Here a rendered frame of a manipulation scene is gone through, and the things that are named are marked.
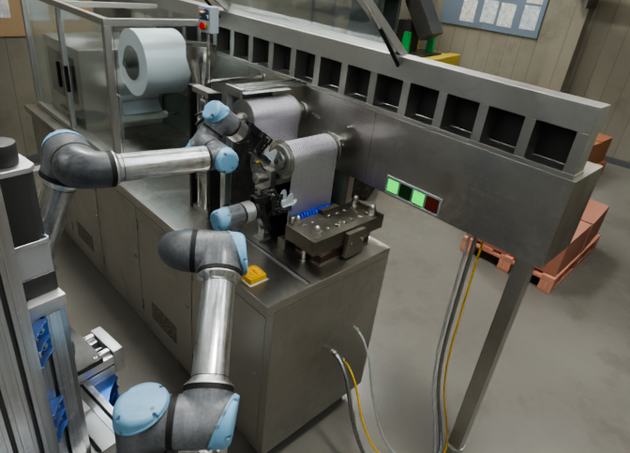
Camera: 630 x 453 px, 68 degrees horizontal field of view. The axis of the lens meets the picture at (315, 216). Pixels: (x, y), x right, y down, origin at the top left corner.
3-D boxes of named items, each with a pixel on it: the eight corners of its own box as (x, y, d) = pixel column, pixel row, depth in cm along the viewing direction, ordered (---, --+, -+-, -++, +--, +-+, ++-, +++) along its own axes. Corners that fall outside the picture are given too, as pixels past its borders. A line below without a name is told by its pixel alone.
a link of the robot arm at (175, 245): (143, 273, 120) (175, 254, 168) (187, 275, 121) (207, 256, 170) (146, 228, 120) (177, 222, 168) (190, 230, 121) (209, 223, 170)
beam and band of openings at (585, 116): (112, 16, 321) (109, -21, 310) (124, 17, 326) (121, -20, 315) (572, 181, 136) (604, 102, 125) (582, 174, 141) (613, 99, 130)
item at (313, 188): (287, 218, 184) (291, 174, 176) (329, 203, 199) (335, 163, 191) (288, 218, 184) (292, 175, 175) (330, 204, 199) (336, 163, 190)
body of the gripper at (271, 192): (285, 193, 171) (259, 202, 164) (283, 214, 175) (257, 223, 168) (272, 186, 176) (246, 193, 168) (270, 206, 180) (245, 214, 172)
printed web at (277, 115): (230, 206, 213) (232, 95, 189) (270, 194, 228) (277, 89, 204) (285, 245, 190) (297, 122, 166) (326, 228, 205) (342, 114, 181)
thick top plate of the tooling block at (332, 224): (284, 237, 181) (285, 224, 179) (353, 211, 207) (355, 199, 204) (312, 257, 172) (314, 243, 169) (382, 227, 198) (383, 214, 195)
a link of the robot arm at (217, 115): (195, 115, 150) (211, 94, 150) (217, 133, 158) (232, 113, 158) (207, 125, 145) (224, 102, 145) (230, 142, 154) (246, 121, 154)
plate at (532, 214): (112, 62, 334) (108, 16, 320) (149, 60, 352) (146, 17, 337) (538, 271, 148) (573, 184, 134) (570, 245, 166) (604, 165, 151)
